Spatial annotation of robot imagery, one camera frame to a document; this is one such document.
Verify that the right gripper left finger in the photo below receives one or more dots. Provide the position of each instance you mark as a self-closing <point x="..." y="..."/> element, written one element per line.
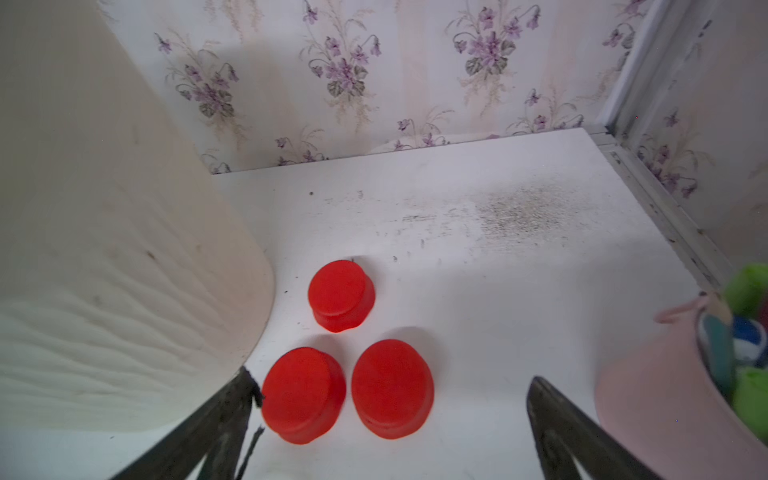
<point x="210" y="441"/>

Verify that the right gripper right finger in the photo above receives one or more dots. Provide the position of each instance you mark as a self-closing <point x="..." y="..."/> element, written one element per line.
<point x="568" y="441"/>

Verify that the red jar lid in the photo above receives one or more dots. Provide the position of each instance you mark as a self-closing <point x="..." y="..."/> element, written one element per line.
<point x="392" y="389"/>
<point x="303" y="394"/>
<point x="341" y="296"/>

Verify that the pink pen holder cup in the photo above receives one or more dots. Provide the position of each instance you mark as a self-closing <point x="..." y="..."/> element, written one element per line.
<point x="659" y="402"/>

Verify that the white plastic trash bin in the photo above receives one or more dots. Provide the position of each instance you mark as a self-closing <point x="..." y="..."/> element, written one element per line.
<point x="131" y="291"/>

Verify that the pens in cup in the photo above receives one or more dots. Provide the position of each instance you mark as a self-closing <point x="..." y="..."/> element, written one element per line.
<point x="732" y="332"/>

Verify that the aluminium frame bars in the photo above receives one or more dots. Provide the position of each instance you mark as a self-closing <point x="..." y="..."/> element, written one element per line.
<point x="653" y="141"/>

